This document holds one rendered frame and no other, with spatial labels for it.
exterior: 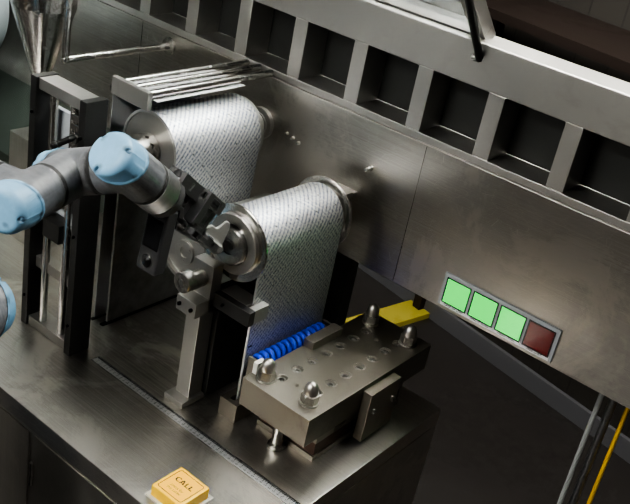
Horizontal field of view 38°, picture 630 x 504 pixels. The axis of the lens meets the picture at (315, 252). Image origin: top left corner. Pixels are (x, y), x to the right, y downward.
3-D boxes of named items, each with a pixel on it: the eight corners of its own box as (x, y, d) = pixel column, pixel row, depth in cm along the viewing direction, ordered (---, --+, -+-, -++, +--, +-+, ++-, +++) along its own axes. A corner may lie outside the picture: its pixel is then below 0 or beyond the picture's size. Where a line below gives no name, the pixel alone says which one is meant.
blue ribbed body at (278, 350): (246, 367, 176) (249, 351, 174) (317, 330, 192) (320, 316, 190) (260, 375, 174) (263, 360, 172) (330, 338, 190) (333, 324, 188)
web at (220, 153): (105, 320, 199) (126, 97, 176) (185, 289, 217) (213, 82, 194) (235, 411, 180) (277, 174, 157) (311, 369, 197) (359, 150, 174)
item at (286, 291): (242, 361, 175) (257, 277, 166) (319, 322, 192) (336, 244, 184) (244, 362, 175) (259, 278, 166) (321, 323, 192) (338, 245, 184)
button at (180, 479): (150, 494, 157) (151, 483, 156) (180, 476, 162) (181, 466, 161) (178, 517, 153) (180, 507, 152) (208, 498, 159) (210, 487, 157)
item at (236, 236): (247, 264, 163) (218, 267, 168) (255, 261, 165) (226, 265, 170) (236, 223, 163) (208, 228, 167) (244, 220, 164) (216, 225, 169)
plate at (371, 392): (352, 436, 179) (363, 390, 174) (381, 416, 186) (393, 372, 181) (362, 443, 178) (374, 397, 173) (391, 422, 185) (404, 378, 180)
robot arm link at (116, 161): (87, 129, 138) (136, 125, 135) (127, 162, 148) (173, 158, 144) (77, 177, 136) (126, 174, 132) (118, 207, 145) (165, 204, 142)
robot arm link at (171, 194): (150, 212, 142) (116, 192, 146) (165, 224, 146) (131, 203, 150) (177, 172, 143) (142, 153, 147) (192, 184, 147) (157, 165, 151)
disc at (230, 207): (201, 261, 174) (211, 190, 167) (203, 261, 174) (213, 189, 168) (259, 296, 167) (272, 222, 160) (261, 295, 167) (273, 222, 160)
